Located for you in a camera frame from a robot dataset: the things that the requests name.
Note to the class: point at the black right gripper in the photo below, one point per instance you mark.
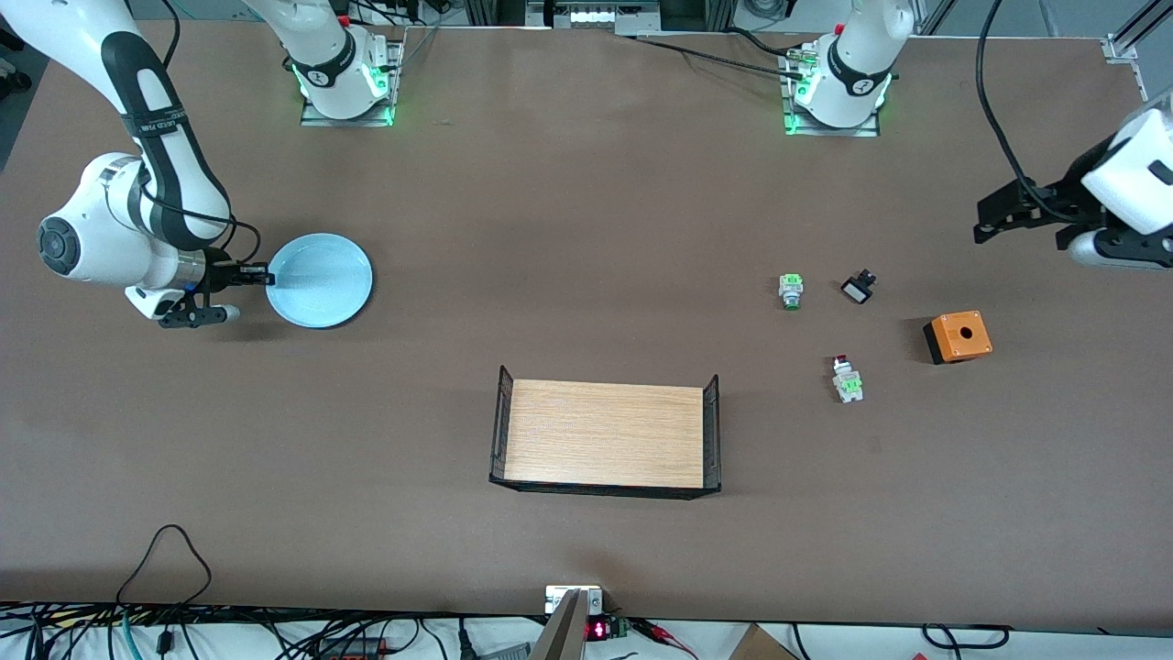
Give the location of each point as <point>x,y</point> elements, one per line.
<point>220,273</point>

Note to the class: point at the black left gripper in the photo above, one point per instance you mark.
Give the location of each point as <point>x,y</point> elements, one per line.
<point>1056,203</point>

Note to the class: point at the light blue round plate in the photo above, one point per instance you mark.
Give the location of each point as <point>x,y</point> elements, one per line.
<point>325,280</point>

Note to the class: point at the red push button switch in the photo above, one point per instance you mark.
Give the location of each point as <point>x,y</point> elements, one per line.
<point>848,383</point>

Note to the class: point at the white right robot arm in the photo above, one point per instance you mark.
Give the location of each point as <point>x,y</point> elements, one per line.
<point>101,247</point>

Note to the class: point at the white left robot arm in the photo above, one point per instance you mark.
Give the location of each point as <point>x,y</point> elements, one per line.
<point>857,55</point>

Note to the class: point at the black rectangular white-faced button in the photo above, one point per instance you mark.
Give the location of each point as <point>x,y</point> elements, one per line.
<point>858,290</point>

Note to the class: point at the aluminium corner profile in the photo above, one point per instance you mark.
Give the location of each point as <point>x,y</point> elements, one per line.
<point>1120,48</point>

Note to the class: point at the small red digit display module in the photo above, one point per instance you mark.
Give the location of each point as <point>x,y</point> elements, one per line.
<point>600,630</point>

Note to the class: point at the brown cardboard piece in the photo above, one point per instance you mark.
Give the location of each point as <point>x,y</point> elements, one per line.
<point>761,646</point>

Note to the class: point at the red and black clip leads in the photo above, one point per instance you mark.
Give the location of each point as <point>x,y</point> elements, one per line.
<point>664,634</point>

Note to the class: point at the orange button enclosure box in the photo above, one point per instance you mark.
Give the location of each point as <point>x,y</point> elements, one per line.
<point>962,337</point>

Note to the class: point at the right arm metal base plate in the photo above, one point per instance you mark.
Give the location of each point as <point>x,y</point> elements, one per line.
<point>367,121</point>

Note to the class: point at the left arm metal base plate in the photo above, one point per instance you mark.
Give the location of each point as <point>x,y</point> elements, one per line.
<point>829,132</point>

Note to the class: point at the green push button switch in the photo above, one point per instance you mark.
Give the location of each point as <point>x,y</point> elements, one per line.
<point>791,291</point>

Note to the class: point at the metal frame with white connectors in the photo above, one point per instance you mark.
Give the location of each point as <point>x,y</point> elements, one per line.
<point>596,16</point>

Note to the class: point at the silver metal bracket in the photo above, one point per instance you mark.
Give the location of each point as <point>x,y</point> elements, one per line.
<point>559,598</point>

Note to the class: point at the aluminium profile post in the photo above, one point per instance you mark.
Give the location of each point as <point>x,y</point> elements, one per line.
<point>564,637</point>

